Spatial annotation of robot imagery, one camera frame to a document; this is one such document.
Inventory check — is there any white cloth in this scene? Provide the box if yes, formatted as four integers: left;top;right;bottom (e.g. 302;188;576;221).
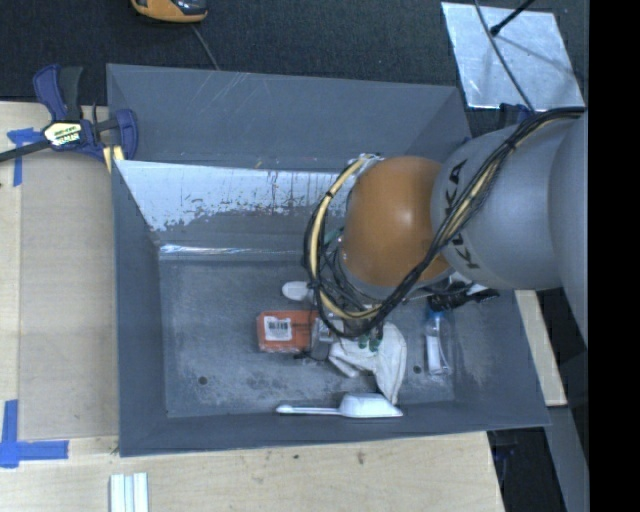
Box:
327;322;409;407

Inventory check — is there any orange box with barcode label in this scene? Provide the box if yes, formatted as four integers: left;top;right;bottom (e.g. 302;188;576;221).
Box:
256;309;319;354

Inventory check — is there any small white rounded object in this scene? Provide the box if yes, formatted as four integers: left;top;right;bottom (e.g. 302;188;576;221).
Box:
281;280;315;303

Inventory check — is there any clear plastic bottle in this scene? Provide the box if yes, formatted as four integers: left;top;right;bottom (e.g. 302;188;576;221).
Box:
423;306;452;377

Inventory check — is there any grey metal bin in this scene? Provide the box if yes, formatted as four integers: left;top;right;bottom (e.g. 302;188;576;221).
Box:
105;62;552;458

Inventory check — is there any white plastic scoop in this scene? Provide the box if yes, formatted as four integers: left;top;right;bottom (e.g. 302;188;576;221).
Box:
275;392;405;419

